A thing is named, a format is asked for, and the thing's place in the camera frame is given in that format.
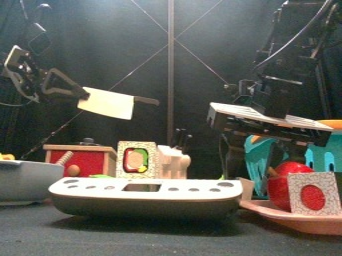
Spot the vertical metal frame pole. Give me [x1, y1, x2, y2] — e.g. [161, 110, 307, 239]
[168, 0, 177, 145]

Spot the white toy cleaver black handle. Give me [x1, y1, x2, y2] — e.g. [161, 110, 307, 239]
[77, 86, 162, 121]

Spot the black knob on box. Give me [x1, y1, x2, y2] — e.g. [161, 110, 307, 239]
[79, 137, 101, 147]

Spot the small wooden ball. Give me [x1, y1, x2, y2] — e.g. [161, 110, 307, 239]
[66, 164, 83, 178]

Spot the white sushi piece red filling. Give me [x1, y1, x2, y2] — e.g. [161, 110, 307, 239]
[286, 171, 342, 216]

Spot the grey toy pan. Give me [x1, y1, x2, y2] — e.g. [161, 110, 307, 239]
[0, 159, 67, 203]

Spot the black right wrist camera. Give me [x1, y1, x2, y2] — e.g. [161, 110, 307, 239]
[225, 79, 270, 106]

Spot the grey threaded crank handle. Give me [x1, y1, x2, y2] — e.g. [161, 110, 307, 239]
[55, 150, 75, 166]

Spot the wooden toy knife block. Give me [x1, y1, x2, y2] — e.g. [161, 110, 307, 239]
[157, 144, 194, 180]

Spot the grey metal frame post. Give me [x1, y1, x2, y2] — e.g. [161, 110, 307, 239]
[315, 58, 335, 122]

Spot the black toy knife handle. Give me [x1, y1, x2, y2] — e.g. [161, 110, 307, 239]
[181, 133, 194, 153]
[172, 128, 186, 150]

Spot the red wooden toy box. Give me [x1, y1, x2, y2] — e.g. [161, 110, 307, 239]
[43, 143, 119, 178]

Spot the teal basket orange rim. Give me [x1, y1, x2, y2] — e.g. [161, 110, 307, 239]
[242, 119, 342, 198]

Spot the red toy apple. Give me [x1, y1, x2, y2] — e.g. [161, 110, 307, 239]
[266, 161, 316, 213]

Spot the white sushi piece green filling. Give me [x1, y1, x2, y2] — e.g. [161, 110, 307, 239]
[115, 140, 160, 180]

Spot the pink plate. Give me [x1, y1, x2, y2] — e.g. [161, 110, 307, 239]
[240, 198, 342, 237]

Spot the flat green toy leaf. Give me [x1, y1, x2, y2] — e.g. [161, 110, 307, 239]
[89, 173, 115, 180]

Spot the white digital kitchen scale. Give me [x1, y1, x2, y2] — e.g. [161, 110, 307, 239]
[47, 177, 246, 222]

